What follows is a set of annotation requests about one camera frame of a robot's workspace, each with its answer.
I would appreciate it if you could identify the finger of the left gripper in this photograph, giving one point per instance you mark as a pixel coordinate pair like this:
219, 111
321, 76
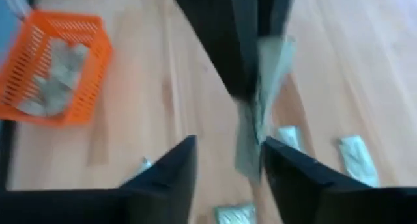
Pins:
277, 12
224, 32

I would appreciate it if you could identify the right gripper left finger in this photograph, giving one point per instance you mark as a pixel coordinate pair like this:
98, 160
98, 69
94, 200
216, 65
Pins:
156, 198

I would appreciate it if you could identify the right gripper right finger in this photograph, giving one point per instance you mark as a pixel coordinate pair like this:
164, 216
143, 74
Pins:
319, 194

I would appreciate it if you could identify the green dollar bill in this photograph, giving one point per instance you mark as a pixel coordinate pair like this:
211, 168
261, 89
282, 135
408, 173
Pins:
70, 59
290, 137
251, 142
32, 108
146, 163
53, 90
358, 162
234, 215

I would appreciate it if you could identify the crumpled green dollar bill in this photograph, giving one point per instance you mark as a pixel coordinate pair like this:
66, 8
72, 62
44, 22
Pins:
146, 163

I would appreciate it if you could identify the orange slotted plastic basket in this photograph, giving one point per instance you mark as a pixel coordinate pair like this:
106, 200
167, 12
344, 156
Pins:
97, 64

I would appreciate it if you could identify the black aluminium table frame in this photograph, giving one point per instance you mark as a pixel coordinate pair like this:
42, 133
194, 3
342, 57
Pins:
6, 152

